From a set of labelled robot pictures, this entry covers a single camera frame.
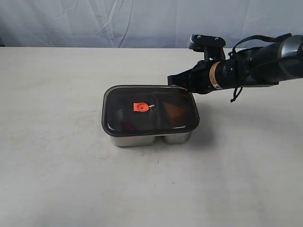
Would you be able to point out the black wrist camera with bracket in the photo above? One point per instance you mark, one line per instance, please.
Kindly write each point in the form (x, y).
(210, 46)

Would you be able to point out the red toy sausage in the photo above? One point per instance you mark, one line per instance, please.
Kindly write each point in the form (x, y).
(127, 126)

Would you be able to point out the blue-grey backdrop cloth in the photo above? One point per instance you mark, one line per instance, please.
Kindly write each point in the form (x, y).
(143, 23)

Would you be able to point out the dark transparent lunch box lid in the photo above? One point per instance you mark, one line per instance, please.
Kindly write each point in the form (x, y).
(143, 106)

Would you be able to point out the stainless steel lunch box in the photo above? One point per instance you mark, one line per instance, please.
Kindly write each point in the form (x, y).
(133, 141)

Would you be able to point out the yellow toy cheese wedge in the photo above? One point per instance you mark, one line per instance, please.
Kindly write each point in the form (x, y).
(175, 113)

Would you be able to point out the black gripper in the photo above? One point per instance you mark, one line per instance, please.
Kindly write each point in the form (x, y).
(209, 76)

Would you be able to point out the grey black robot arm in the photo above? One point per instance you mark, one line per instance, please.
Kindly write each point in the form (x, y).
(280, 60)

